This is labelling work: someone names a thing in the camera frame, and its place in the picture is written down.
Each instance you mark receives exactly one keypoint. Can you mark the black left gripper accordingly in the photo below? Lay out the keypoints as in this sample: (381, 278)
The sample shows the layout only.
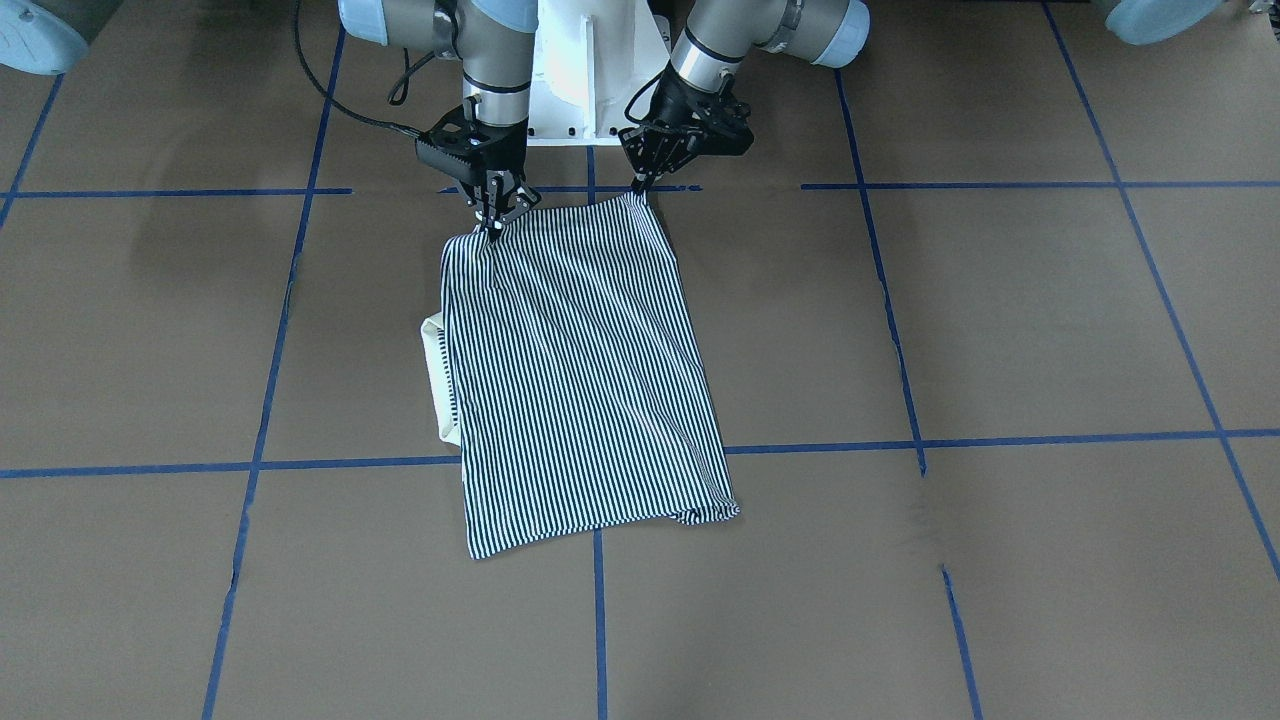
(672, 118)

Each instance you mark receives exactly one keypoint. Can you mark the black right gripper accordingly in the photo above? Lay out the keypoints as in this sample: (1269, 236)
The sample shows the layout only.
(503, 152)

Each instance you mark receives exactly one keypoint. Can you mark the blue white striped polo shirt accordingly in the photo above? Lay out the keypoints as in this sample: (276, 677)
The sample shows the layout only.
(563, 363)

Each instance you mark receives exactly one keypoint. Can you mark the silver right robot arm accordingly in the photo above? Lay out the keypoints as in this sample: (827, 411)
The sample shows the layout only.
(494, 42)

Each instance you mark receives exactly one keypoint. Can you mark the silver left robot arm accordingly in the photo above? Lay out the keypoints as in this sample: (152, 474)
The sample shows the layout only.
(719, 34)

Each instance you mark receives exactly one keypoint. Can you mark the brown paper table cover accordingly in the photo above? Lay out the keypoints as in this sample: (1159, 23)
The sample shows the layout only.
(989, 319)

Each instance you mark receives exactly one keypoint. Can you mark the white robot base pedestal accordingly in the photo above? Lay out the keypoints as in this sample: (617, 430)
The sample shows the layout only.
(592, 67)

